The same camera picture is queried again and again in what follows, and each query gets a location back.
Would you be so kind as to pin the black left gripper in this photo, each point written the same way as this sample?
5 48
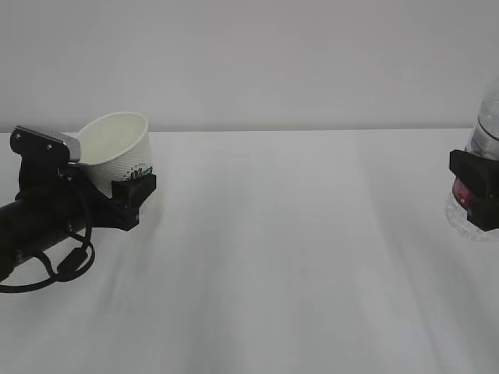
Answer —
62 190

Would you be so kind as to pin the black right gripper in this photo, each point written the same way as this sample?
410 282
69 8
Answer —
480 176

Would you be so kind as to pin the clear plastic water bottle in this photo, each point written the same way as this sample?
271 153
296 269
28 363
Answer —
483 142

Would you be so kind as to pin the white paper cup green logo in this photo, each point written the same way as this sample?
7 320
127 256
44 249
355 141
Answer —
115 148

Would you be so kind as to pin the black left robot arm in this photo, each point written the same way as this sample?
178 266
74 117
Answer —
26 231

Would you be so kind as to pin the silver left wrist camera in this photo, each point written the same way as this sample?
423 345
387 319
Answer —
46 146

